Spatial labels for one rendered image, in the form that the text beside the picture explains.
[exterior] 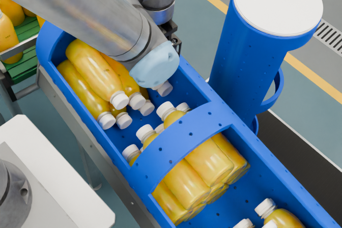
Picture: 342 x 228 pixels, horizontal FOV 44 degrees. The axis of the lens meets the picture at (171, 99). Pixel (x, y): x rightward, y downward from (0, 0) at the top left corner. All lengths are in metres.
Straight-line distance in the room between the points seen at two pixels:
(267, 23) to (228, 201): 0.54
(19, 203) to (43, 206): 0.05
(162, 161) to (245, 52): 0.64
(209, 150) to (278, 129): 1.30
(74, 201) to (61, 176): 0.06
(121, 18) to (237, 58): 0.93
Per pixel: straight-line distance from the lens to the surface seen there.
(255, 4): 1.34
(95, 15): 0.49
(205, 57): 2.48
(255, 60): 1.39
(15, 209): 0.76
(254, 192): 1.06
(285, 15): 1.34
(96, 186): 2.05
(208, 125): 0.85
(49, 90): 1.33
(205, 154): 0.87
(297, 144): 2.15
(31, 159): 0.92
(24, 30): 1.44
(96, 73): 1.01
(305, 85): 2.53
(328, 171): 2.15
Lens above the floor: 1.98
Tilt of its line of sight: 59 degrees down
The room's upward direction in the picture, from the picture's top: 8 degrees clockwise
